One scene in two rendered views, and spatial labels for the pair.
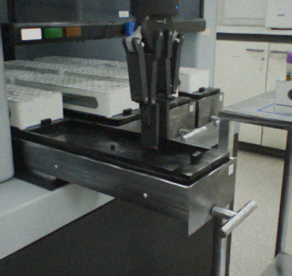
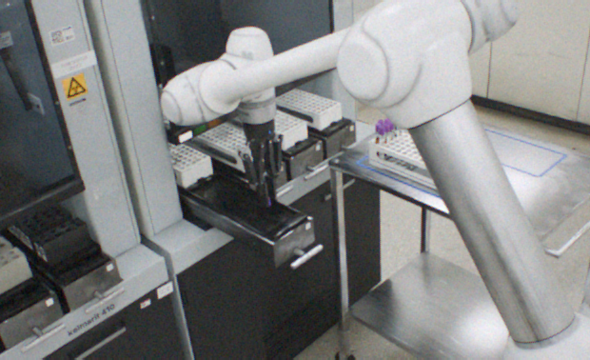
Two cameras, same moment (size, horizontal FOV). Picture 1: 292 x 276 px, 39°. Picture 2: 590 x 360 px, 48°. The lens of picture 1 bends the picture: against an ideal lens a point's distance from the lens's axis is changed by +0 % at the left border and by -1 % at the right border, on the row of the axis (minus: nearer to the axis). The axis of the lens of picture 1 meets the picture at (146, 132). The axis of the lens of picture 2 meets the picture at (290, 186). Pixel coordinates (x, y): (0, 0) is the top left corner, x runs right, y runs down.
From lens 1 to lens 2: 1.08 m
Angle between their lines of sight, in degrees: 18
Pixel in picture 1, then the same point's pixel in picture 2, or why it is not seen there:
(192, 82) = (322, 121)
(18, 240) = (187, 262)
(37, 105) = (193, 170)
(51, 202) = (206, 238)
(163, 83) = (269, 168)
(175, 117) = (301, 159)
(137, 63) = (248, 166)
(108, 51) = not seen: hidden behind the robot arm
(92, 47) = not seen: hidden behind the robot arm
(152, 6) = (254, 134)
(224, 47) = not seen: outside the picture
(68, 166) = (214, 219)
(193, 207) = (278, 252)
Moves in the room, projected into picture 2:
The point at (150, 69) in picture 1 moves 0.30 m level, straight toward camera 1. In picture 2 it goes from (258, 165) to (230, 240)
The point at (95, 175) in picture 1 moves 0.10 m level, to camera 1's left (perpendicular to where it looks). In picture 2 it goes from (228, 228) to (189, 227)
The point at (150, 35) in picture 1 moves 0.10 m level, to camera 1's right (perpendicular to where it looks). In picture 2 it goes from (255, 148) to (297, 148)
